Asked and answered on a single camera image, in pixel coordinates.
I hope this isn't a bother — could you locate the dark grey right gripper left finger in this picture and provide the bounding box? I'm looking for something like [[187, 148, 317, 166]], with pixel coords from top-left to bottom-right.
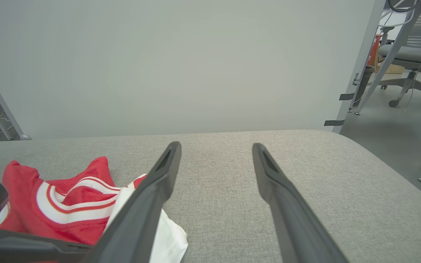
[[83, 141, 182, 263]]

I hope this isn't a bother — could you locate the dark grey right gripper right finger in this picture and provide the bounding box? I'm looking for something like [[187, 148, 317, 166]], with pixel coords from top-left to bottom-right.
[[251, 142, 348, 263]]

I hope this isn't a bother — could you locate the red Bulls basketball jersey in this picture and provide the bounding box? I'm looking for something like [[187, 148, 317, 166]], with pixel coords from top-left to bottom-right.
[[0, 156, 189, 263]]

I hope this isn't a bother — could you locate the dark cylindrical bin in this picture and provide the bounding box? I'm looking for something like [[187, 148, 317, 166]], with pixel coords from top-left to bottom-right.
[[353, 66, 375, 107]]

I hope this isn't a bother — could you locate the white partition panel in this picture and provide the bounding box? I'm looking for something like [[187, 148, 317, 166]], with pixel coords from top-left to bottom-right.
[[0, 0, 384, 140]]

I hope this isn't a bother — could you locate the brown cardboard box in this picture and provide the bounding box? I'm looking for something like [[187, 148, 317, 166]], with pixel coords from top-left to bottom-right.
[[374, 55, 405, 75]]

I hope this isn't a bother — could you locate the red box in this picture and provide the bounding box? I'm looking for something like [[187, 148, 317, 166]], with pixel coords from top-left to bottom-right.
[[367, 34, 381, 67]]

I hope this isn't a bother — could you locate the grey office chair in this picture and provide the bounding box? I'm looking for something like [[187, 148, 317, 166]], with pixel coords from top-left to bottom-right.
[[378, 0, 421, 112]]

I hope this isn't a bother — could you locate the grey partition post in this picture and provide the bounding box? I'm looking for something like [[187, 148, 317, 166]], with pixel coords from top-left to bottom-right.
[[332, 0, 386, 134], [0, 51, 32, 141]]

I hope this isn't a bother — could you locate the grey slanted frame leg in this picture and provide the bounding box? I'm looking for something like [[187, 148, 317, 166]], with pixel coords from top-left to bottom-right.
[[354, 0, 421, 116]]

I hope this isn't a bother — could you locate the black hanging cable loop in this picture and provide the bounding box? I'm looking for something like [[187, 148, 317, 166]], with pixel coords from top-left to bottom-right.
[[388, 0, 421, 13]]

